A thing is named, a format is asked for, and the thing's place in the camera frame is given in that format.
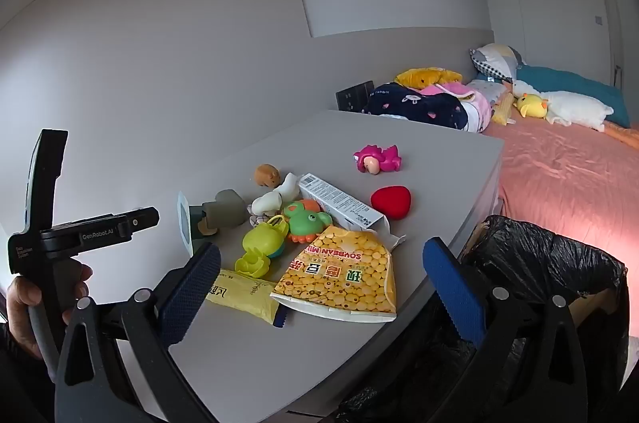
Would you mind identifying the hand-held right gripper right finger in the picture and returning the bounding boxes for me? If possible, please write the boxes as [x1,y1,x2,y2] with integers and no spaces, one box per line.
[422,236,590,423]

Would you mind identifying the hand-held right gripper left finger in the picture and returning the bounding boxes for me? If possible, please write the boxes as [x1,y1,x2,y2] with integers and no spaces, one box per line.
[54,242,223,423]

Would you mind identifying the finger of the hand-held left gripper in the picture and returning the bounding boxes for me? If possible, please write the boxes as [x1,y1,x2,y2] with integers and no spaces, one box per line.
[117,206,161,236]

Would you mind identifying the yellow-green plastic toy case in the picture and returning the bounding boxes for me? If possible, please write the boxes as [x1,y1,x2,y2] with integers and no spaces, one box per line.
[234,214,290,279]

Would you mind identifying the bin with black bag liner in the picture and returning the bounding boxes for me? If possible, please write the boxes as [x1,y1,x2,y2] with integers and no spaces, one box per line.
[339,214,630,423]

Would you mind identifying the yellow bean-print bag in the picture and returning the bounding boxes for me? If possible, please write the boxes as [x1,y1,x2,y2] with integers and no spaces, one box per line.
[270,226,407,324]

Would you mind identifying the green frog toy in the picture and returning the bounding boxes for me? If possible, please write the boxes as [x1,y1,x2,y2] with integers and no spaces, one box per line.
[281,198,333,244]

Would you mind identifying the person's left forearm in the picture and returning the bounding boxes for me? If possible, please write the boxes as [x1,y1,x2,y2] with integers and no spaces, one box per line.
[0,320,58,423]

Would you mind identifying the person's left hand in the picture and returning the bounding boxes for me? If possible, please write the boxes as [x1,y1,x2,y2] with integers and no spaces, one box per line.
[6,263,94,361]

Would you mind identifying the yellow plastic packet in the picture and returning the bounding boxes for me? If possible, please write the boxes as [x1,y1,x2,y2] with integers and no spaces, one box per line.
[204,269,288,329]

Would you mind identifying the grey green toy figure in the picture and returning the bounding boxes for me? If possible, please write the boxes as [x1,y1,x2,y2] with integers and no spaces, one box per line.
[192,189,249,236]

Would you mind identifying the small patterned cloth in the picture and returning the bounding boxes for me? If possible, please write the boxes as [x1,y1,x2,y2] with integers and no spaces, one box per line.
[247,205,271,229]

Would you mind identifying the red heart-shaped box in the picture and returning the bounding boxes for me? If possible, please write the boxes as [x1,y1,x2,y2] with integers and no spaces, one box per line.
[370,186,413,220]

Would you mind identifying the brown round toy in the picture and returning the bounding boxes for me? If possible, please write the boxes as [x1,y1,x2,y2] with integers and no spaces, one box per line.
[254,164,281,189]

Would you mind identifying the white cardboard carton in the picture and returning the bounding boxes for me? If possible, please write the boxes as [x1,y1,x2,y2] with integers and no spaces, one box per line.
[298,173,389,231]

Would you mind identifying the pink dinosaur toy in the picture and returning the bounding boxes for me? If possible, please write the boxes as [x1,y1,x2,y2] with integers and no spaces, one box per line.
[353,144,402,174]

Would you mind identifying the bed with pink sheet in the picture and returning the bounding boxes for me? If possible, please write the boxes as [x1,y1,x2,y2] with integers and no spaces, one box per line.
[482,113,639,339]

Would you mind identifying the pink blanket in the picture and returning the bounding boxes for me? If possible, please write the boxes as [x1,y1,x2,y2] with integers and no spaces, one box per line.
[422,82,495,134]

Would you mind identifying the yellow patterned cloth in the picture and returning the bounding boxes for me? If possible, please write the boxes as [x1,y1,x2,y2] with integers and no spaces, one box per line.
[492,91,515,125]

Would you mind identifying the navy printed blanket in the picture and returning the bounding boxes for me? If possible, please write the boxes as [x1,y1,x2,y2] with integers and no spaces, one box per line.
[367,82,470,131]

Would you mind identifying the yellow duck plush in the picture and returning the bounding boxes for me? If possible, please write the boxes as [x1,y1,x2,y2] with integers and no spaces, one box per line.
[516,93,550,119]

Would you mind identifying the pale printed pillow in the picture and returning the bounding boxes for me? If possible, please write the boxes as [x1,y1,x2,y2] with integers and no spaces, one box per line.
[469,78,511,104]

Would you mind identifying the yellow star pillow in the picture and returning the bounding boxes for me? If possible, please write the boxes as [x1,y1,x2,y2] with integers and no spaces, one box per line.
[394,66,464,88]

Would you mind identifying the white goose plush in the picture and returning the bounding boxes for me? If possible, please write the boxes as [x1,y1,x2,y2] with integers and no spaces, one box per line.
[513,79,639,145]

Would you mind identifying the checkered pillow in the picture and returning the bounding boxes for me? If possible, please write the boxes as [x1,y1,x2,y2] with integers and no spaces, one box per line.
[469,44,525,81]

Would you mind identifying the teal pillow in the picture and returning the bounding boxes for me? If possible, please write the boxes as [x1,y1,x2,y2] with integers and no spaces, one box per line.
[514,66,631,128]

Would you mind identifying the white door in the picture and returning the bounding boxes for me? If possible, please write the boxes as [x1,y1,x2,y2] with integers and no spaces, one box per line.
[596,0,632,89]

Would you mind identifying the black wall socket panel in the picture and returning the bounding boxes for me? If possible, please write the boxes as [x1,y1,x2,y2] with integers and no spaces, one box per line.
[335,80,375,111]

